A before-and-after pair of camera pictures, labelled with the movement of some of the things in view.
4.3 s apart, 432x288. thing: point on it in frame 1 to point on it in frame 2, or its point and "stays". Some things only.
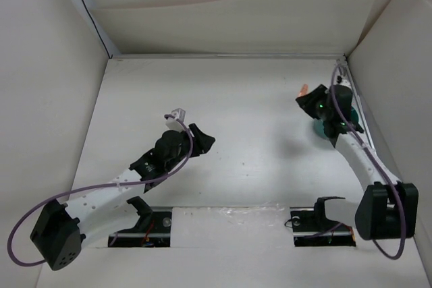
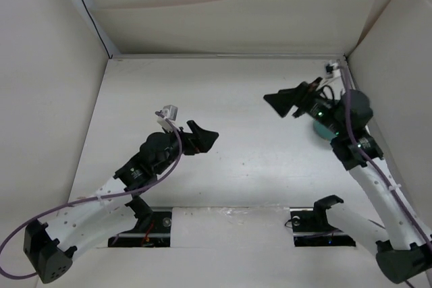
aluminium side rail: (367, 126) stays
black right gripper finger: (311, 100) to (285, 100)
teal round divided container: (318, 123) stays
